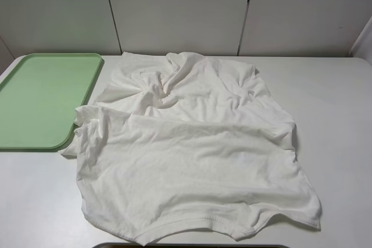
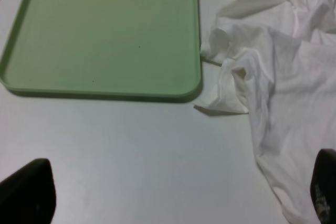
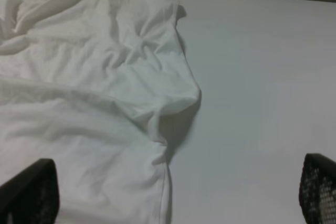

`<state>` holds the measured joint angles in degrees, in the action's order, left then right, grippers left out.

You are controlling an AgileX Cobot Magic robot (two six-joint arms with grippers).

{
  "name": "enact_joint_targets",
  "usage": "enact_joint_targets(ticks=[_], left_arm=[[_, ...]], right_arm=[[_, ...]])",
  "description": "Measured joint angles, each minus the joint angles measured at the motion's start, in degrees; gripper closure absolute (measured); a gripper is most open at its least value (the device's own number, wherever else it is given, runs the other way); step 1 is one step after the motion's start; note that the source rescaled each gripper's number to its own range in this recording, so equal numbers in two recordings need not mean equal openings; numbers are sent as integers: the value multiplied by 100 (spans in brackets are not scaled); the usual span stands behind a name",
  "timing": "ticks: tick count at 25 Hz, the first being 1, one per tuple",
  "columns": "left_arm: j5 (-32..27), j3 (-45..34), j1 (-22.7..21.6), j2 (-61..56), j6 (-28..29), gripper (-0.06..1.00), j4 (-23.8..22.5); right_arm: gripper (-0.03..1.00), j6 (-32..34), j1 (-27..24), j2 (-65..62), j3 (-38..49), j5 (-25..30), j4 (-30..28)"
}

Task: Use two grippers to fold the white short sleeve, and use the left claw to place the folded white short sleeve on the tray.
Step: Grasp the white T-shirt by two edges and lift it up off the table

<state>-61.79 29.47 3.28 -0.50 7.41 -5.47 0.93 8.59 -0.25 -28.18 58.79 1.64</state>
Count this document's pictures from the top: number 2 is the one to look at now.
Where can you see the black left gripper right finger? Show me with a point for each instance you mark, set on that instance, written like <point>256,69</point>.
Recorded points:
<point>323,185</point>

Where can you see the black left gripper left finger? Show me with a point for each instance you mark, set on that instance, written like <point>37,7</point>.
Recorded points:
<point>29,194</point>

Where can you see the white short sleeve shirt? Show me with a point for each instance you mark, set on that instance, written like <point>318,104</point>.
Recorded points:
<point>277,64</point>

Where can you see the green plastic tray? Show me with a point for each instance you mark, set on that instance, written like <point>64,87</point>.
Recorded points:
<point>130,49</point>

